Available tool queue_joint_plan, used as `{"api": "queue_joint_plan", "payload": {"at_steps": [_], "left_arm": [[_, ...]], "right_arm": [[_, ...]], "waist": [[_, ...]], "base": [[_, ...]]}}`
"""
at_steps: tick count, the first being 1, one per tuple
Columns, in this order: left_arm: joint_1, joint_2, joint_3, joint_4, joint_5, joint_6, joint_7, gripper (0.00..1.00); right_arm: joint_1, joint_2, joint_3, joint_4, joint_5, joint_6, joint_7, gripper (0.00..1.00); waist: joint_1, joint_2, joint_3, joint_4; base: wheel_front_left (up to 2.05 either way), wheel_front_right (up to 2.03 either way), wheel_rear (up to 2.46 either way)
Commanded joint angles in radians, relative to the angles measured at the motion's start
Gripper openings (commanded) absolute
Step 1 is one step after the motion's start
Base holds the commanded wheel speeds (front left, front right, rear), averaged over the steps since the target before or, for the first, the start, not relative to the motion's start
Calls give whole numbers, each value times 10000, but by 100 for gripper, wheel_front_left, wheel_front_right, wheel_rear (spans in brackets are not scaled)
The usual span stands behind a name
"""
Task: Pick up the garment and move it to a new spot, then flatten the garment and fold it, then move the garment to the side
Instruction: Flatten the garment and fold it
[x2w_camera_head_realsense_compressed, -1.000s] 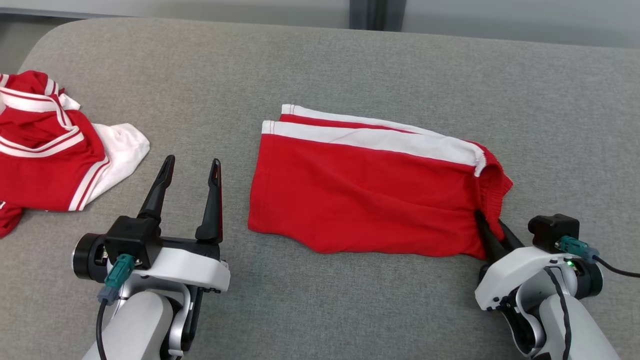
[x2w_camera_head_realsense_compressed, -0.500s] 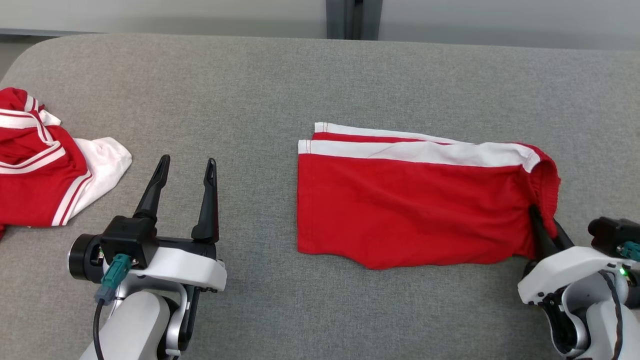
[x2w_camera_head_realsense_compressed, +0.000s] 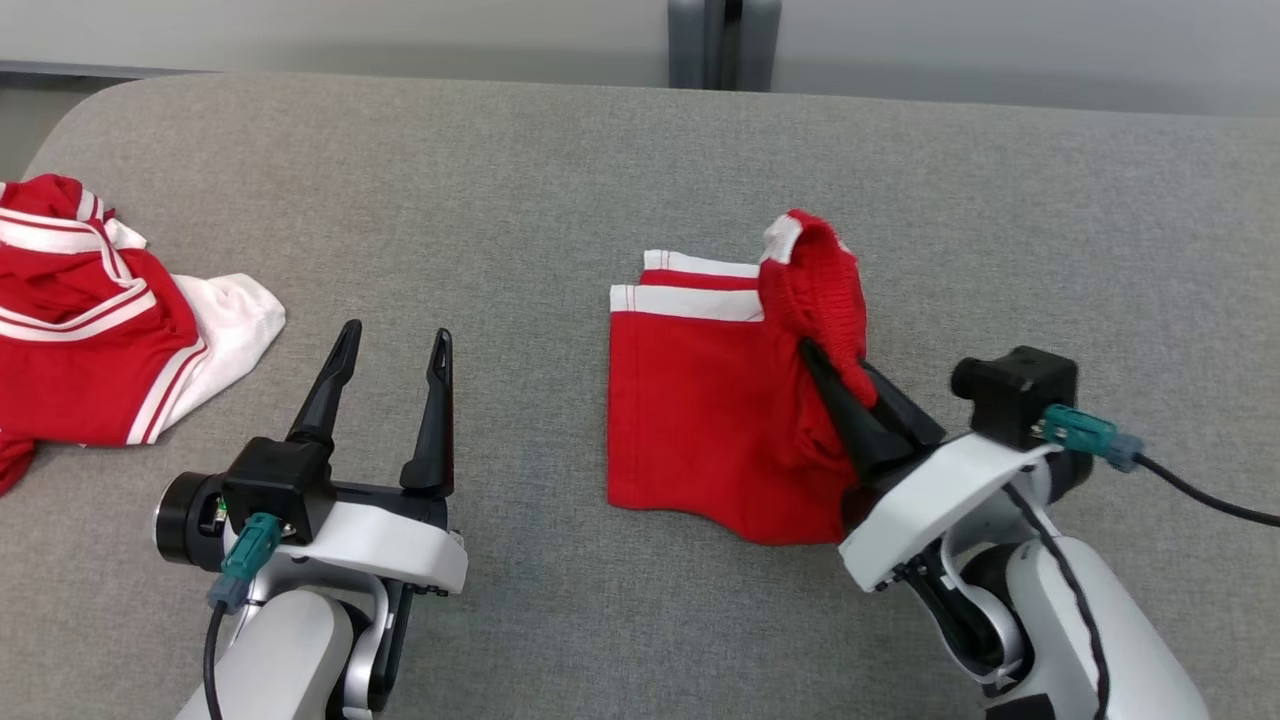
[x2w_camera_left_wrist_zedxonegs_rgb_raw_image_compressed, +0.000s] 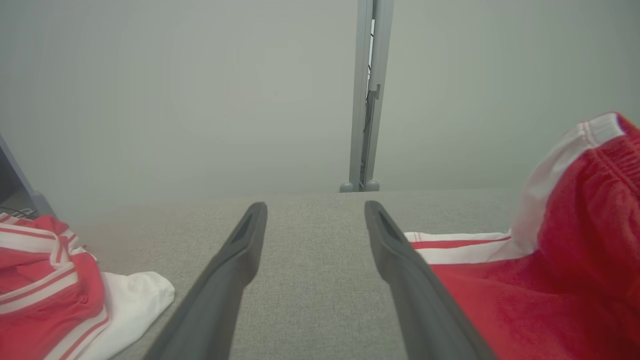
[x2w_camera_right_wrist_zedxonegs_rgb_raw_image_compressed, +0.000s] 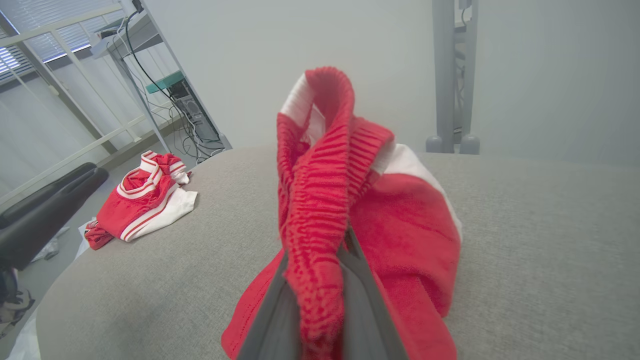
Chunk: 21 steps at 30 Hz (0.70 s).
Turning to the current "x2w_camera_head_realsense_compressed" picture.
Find red white basketball jersey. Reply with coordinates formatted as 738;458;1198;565
0;174;287;498

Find black left camera cable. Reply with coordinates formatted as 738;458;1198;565
203;513;283;720

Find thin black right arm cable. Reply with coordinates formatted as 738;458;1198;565
1003;484;1113;720

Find red shorts with white stripes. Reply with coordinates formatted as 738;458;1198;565
607;208;881;547

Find black right camera cable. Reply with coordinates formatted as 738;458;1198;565
1040;405;1280;528

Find black camera cable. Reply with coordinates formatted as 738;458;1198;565
203;513;283;720
1040;405;1280;528

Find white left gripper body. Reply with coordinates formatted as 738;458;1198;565
153;472;469;596

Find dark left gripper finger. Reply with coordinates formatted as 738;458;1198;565
287;320;363;448
400;328;456;496

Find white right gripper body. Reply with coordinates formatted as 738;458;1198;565
838;432;1061;593

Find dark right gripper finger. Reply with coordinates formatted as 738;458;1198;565
798;338;906;481
860;360;946;453

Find grey metal post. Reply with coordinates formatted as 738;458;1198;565
668;0;783;93

